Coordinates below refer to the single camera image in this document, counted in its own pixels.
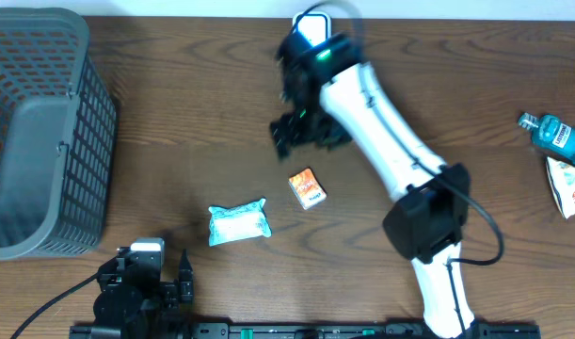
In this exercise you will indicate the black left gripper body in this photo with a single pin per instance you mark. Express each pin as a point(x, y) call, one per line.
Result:
point(170, 295)

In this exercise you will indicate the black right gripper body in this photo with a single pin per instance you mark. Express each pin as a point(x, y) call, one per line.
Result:
point(310, 125)

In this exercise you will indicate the teal white wipes pack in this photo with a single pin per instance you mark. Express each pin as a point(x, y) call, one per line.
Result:
point(238, 223)

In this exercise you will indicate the orange small box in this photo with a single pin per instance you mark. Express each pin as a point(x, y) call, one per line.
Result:
point(307, 189)

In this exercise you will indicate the blue mouthwash bottle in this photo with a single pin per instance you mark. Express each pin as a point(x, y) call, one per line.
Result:
point(550, 133)

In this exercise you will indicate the yellow snack bag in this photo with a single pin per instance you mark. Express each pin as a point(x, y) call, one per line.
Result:
point(562, 181)

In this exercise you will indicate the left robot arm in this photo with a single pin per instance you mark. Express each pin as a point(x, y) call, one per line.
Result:
point(135, 302)

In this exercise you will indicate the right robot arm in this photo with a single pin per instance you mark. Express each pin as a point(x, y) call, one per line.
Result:
point(337, 99)

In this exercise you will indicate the white barcode scanner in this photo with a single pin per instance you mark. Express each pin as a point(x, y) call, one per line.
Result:
point(315, 26)

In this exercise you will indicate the grey plastic mesh basket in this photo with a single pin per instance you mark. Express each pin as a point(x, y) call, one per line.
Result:
point(58, 128)

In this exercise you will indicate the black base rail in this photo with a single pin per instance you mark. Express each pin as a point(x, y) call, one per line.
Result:
point(227, 331)

